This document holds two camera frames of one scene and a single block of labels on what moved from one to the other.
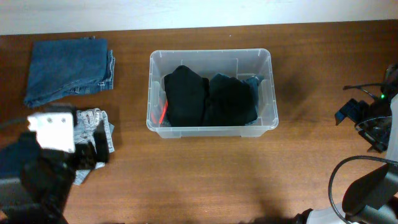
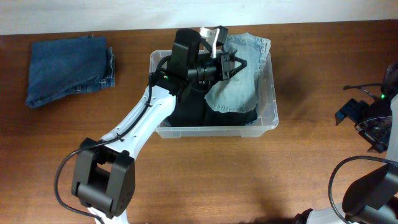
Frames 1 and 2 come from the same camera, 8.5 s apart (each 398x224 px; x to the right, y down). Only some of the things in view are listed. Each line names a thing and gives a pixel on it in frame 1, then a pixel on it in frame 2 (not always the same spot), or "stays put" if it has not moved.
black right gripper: [352, 109] stays put
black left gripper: [86, 154] -> [224, 66]
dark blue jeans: [61, 68] stays put
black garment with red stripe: [187, 94] stays put
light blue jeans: [84, 122] -> [239, 93]
